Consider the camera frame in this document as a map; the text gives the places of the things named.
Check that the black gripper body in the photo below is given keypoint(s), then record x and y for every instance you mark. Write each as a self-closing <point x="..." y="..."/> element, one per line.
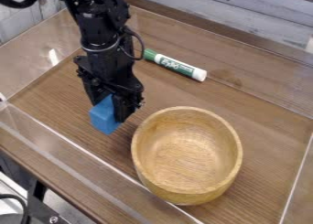
<point x="109" y="66"/>

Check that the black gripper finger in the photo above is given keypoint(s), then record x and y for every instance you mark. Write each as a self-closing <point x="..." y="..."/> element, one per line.
<point x="123" y="108"/>
<point x="95" y="91"/>

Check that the blue rectangular block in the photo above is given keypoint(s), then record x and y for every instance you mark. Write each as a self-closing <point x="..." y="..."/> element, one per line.
<point x="101" y="116"/>

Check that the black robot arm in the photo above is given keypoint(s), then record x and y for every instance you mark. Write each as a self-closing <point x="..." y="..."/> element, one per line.
<point x="100" y="20"/>

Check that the brown wooden bowl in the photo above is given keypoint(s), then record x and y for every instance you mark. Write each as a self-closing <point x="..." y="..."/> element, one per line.
<point x="187" y="155"/>

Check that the green white Expo marker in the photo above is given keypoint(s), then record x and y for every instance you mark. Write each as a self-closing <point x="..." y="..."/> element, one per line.
<point x="172" y="64"/>

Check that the black equipment with cable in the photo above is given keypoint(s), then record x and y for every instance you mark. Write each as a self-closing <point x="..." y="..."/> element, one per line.
<point x="33" y="212"/>

